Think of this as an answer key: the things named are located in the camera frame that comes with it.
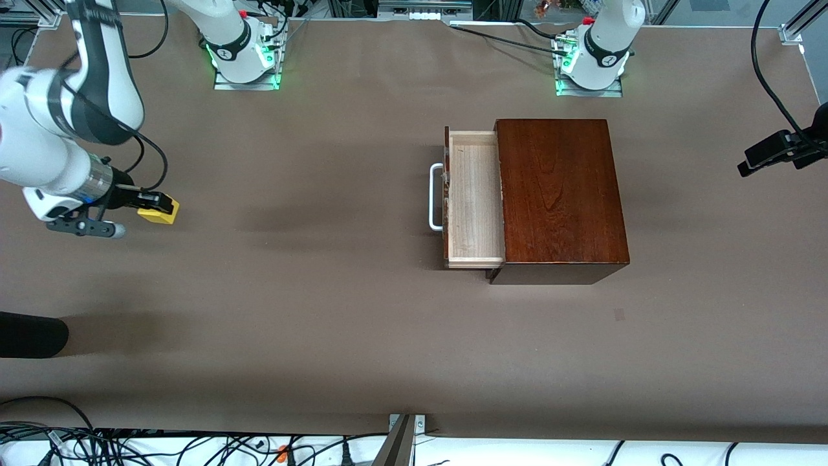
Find yellow cube block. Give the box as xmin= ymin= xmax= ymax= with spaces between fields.
xmin=137 ymin=199 xmax=180 ymax=225

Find wooden drawer with white handle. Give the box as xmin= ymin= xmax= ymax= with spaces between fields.
xmin=429 ymin=126 xmax=506 ymax=270

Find black ribbed cylinder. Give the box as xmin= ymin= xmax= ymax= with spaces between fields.
xmin=0 ymin=311 xmax=69 ymax=359

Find dark brown wooden cabinet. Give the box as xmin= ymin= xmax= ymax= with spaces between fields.
xmin=486 ymin=118 xmax=630 ymax=286

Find white power strip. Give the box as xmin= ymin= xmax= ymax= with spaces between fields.
xmin=378 ymin=0 xmax=473 ymax=20

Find aluminium frame profile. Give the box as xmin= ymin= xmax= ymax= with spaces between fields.
xmin=0 ymin=0 xmax=67 ymax=28

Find black cable loop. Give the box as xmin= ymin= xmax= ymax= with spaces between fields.
xmin=0 ymin=396 xmax=99 ymax=447

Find tangled black cables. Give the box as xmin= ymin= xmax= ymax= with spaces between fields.
xmin=0 ymin=421 xmax=389 ymax=466

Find thin black table cable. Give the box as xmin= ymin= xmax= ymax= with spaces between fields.
xmin=514 ymin=18 xmax=570 ymax=41

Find thick black table cable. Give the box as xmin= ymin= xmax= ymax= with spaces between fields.
xmin=448 ymin=23 xmax=573 ymax=58

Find aluminium profile post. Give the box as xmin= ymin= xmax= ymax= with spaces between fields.
xmin=372 ymin=413 xmax=426 ymax=466

